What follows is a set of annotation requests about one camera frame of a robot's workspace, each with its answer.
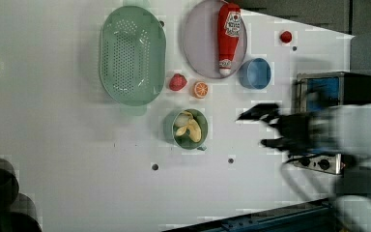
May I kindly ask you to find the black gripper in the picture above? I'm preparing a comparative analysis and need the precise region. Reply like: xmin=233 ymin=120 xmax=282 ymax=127
xmin=238 ymin=103 xmax=338 ymax=155

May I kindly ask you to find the yellow plush banana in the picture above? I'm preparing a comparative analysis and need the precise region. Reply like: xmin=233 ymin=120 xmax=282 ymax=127
xmin=174 ymin=111 xmax=202 ymax=143

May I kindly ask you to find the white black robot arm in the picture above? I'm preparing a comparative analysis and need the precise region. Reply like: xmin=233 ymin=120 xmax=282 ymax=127
xmin=238 ymin=103 xmax=371 ymax=232

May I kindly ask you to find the green mug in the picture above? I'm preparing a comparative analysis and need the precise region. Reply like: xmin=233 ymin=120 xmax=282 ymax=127
xmin=163 ymin=108 xmax=209 ymax=151

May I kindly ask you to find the blue cup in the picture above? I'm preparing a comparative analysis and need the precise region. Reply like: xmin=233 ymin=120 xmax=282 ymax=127
xmin=239 ymin=58 xmax=271 ymax=90

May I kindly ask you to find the silver toaster oven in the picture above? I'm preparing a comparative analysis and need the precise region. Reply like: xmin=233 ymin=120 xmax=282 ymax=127
xmin=292 ymin=72 xmax=371 ymax=175

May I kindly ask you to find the orange slice toy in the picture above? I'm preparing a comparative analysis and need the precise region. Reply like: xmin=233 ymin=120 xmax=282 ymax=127
xmin=193 ymin=81 xmax=209 ymax=99

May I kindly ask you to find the red plush strawberry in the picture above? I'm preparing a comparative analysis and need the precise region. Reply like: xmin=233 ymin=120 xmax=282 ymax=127
xmin=169 ymin=73 xmax=187 ymax=91

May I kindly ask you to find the grey round plate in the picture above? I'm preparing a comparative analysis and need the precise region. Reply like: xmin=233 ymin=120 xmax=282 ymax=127
xmin=183 ymin=0 xmax=248 ymax=80

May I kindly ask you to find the red plush ketchup bottle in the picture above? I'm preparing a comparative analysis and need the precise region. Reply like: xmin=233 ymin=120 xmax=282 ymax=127
xmin=217 ymin=3 xmax=242 ymax=76

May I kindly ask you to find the green perforated colander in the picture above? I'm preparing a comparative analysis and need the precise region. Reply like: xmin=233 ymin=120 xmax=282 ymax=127
xmin=100 ymin=6 xmax=166 ymax=106

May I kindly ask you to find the blue metal table frame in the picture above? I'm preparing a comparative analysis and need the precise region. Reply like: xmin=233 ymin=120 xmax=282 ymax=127
xmin=164 ymin=199 xmax=336 ymax=232

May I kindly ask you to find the black cylindrical camera mount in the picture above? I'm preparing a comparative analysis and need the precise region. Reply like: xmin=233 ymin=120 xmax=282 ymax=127
xmin=0 ymin=159 xmax=43 ymax=232

